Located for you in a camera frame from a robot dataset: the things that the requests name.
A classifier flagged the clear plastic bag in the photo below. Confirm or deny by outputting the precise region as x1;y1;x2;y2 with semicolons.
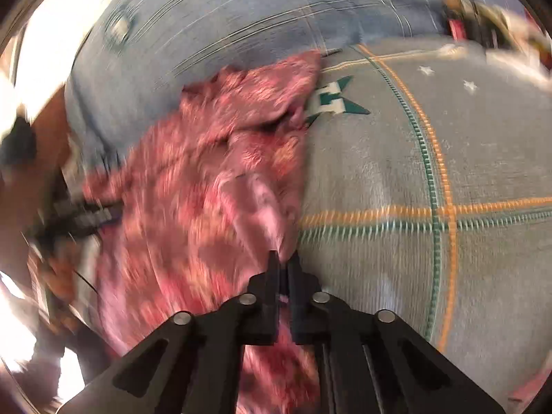
483;4;552;82

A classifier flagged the black box with red label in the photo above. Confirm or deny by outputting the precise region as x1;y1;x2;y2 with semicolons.
440;0;475;41

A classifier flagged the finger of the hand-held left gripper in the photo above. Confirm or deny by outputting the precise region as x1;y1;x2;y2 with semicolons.
37;203;124;244

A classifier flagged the pink floral fleece garment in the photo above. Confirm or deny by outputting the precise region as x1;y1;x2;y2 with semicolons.
82;49;324;414

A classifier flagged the blue plaid quilt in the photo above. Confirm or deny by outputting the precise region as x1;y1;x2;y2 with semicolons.
65;0;527;173

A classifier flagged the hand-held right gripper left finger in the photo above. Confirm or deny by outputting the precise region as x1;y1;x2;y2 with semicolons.
56;250;282;414

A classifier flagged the grey star-print bed sheet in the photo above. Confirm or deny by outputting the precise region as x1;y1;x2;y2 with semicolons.
297;39;552;414

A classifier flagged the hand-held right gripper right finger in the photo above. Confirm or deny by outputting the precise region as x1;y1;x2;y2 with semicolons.
287;250;507;414

